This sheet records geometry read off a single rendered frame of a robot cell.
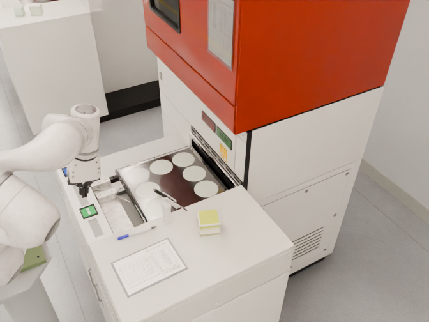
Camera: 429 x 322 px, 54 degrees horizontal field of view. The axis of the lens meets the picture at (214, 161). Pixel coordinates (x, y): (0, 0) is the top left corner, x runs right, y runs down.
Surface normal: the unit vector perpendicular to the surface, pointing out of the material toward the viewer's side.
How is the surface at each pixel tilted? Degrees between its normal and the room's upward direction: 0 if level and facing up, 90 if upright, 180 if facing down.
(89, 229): 0
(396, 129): 90
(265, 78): 90
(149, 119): 0
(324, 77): 90
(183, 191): 0
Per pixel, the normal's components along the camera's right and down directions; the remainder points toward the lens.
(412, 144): -0.87, 0.31
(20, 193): 0.58, -0.50
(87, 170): 0.51, 0.59
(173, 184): 0.01, -0.76
